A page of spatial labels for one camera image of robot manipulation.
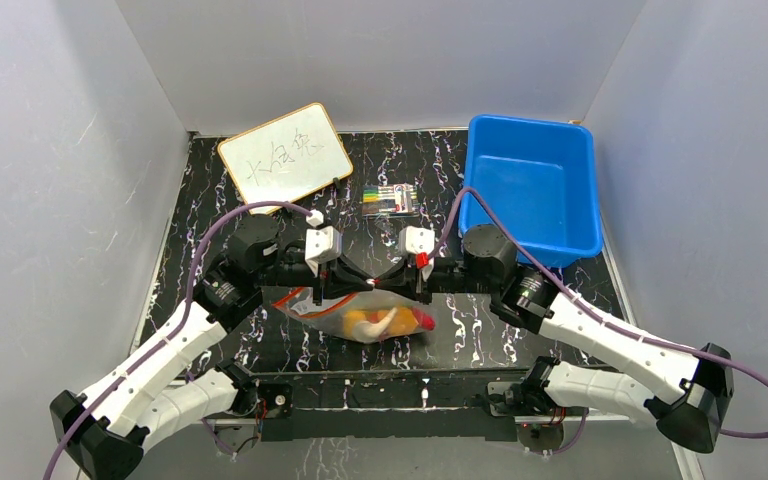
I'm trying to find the yellow orange fruit toy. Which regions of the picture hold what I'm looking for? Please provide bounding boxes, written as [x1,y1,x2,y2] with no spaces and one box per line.
[342,309,371,342]

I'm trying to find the red chili pepper toy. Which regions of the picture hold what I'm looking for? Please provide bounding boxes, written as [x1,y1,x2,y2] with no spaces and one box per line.
[412,308,436,331]

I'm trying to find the clear zip top bag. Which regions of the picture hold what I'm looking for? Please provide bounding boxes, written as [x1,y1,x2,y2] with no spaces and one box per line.
[273,287,436,344]

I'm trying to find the white garlic toy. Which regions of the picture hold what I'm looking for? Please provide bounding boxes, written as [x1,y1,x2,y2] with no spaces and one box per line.
[353,307,398,343]

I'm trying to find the orange crinkled food toy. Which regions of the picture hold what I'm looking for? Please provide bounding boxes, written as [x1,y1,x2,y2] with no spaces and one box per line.
[385,307,422,337]

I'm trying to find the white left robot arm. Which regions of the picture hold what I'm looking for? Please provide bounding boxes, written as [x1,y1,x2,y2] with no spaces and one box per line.
[50,207,375,479]

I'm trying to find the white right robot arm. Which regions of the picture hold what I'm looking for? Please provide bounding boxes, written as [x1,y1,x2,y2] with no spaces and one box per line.
[371,224,733,453]

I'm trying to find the marker pen pack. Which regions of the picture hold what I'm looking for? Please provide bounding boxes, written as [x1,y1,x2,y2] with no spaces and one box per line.
[361,184,419,217]

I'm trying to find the yellow framed whiteboard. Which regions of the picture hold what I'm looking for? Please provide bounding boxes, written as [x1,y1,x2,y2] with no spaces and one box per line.
[217,103,354,204]

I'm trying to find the blue plastic bin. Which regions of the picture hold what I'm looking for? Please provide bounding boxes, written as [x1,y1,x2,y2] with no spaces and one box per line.
[464,114,604,268]

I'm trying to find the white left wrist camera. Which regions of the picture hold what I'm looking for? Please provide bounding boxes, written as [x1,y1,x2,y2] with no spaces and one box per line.
[304,210,342,277]

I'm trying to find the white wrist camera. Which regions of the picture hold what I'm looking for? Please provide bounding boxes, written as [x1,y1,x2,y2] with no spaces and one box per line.
[398,226,436,281]
[304,210,342,277]

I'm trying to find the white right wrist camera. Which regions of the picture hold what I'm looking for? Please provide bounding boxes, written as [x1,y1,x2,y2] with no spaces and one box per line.
[398,226,436,281]

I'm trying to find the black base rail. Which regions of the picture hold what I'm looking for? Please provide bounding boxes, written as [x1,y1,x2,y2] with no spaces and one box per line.
[99,367,687,445]

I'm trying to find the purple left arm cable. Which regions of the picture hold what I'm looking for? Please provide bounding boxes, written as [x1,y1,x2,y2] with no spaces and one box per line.
[42,200,316,480]

